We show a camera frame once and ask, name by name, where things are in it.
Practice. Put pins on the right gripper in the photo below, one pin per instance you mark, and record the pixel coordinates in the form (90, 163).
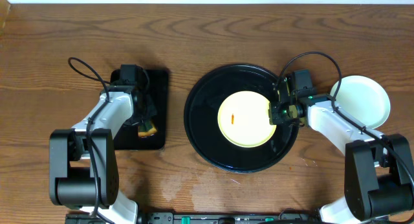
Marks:
(274, 118)

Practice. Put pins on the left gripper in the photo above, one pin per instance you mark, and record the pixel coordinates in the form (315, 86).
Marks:
(147, 117)

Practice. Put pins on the green and orange sponge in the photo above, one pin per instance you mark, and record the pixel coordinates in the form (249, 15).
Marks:
(146, 129)

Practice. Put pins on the yellow plate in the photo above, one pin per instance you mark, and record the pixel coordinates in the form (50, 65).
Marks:
(243, 119)

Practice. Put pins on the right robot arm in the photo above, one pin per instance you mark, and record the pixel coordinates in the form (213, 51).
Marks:
(378, 168)

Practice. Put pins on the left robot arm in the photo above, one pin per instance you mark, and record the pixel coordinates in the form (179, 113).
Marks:
(130, 115)

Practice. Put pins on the black rectangular tray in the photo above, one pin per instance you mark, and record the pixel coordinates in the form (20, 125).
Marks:
(127, 137)

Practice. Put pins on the round black tray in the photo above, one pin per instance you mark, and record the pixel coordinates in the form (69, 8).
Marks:
(202, 128)

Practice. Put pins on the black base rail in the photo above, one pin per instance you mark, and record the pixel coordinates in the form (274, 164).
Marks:
(170, 218)

